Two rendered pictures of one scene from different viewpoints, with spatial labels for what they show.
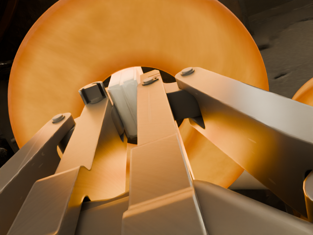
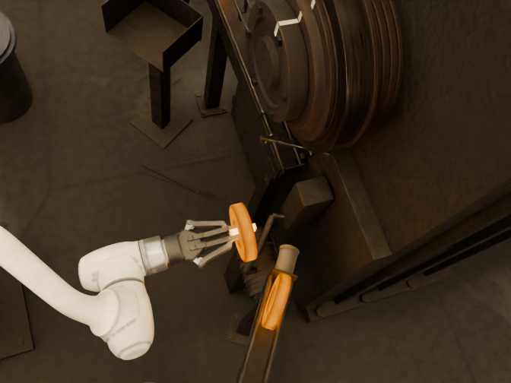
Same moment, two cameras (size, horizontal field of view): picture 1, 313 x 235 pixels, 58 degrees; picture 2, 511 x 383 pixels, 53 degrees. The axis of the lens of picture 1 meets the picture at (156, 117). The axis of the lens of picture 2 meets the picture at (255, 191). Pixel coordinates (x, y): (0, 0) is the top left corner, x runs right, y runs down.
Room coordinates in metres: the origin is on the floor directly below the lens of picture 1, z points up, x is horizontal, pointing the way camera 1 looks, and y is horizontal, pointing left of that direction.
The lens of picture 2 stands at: (-0.13, -0.30, 2.11)
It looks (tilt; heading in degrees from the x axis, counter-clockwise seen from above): 67 degrees down; 47
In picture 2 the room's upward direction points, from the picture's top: 23 degrees clockwise
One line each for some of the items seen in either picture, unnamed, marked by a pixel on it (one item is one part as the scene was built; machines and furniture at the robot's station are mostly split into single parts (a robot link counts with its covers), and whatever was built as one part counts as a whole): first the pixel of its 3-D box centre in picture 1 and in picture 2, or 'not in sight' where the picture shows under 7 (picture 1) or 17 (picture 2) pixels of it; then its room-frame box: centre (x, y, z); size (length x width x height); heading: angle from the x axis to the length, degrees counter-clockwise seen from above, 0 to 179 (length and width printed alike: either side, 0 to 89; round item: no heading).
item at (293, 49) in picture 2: not in sight; (274, 61); (0.33, 0.30, 1.11); 0.28 x 0.06 x 0.28; 86
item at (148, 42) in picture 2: not in sight; (155, 73); (0.19, 0.84, 0.36); 0.26 x 0.20 x 0.72; 121
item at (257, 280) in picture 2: not in sight; (249, 276); (0.27, -0.02, 0.27); 0.22 x 0.13 x 0.53; 86
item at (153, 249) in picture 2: not in sight; (154, 254); (-0.06, 0.02, 0.83); 0.09 x 0.06 x 0.09; 86
